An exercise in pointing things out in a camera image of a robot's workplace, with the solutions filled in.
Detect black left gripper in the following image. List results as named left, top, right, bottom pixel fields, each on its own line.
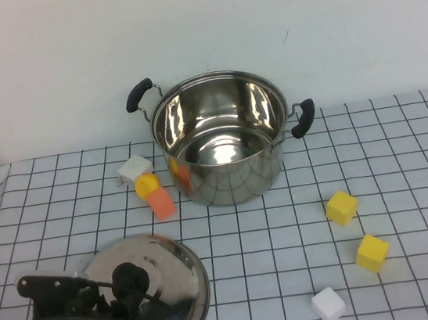
left=28, top=271, right=148, bottom=320

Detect stainless steel lid black knob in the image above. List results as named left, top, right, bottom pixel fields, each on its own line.
left=73, top=225, right=215, bottom=320

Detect orange cube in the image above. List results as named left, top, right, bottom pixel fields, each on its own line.
left=145, top=184, right=179, bottom=224

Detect yellow round block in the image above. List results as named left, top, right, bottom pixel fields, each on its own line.
left=132, top=171, right=163, bottom=200

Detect white block with pegs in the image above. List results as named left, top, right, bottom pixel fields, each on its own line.
left=113, top=153, right=156, bottom=189

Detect white black-checked tablecloth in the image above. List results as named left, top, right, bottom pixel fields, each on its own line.
left=0, top=86, right=428, bottom=320

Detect plain white cube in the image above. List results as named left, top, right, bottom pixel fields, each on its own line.
left=308, top=283, right=348, bottom=320

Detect pale yellow cube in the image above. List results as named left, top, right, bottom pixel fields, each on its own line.
left=322, top=187, right=362, bottom=228

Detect deep yellow cube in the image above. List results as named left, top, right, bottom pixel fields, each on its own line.
left=352, top=231, right=394, bottom=277

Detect stainless steel pot black handles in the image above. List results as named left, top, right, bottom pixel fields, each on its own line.
left=121, top=56, right=327, bottom=218

